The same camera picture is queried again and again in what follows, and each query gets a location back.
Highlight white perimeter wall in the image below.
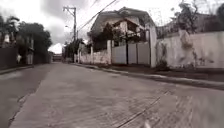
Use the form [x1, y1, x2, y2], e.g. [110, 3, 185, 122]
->
[149, 26, 224, 70]

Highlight low white wall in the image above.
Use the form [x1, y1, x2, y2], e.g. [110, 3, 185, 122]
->
[77, 39, 113, 65]

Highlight white metal gate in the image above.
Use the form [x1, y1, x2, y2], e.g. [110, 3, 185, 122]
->
[111, 41, 151, 66]

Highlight trees behind wall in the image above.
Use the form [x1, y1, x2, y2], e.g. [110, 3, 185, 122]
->
[156, 0, 224, 38]

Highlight building behind dark fence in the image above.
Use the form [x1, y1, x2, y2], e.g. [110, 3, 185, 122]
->
[0, 15, 35, 66]

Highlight dark bushes by pole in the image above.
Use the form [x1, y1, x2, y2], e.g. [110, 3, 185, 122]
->
[63, 38, 86, 63]

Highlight overhead wires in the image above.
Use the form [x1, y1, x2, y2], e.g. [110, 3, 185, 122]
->
[76, 0, 118, 33]

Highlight large dark tree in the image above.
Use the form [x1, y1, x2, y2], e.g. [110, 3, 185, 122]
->
[15, 21, 53, 64]

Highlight two-storey house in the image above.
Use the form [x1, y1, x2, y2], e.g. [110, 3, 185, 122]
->
[87, 6, 157, 52]

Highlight concrete kerb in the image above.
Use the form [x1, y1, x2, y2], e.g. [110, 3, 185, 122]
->
[0, 64, 35, 76]
[71, 62, 224, 91]

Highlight utility pole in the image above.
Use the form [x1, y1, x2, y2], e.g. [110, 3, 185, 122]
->
[62, 5, 78, 63]

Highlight grey concrete road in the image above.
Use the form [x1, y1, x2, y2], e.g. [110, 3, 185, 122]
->
[0, 61, 224, 128]

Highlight dark fence wall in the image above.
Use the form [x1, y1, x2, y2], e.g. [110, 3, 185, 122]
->
[0, 45, 19, 70]

